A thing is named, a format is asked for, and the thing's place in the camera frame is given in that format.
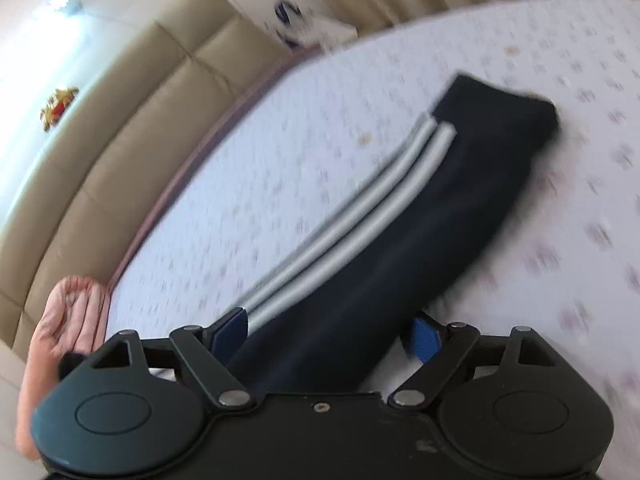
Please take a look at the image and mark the bright wall lamp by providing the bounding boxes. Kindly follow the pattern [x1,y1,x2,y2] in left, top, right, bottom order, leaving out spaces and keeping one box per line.
[35,0,86,21]

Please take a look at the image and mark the beige padded headboard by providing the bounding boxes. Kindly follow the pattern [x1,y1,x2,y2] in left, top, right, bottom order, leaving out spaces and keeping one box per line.
[0,0,326,361]

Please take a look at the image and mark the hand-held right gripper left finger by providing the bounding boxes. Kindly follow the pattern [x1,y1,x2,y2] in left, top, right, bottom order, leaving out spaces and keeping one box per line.
[89,307,252,408]

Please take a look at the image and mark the red and gold wall ornament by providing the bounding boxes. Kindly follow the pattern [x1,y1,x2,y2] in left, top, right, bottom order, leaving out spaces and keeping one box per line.
[40,86,81,133]

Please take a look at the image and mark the navy pants with white stripes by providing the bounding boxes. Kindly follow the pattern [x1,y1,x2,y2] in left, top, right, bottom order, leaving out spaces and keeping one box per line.
[227,74,560,395]

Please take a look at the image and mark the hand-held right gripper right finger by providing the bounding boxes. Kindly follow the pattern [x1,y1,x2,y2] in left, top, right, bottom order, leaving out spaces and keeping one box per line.
[388,316,557,409]

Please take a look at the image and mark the white box with blue print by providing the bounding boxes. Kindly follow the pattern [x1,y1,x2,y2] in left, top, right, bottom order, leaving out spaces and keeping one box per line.
[260,0,358,51]

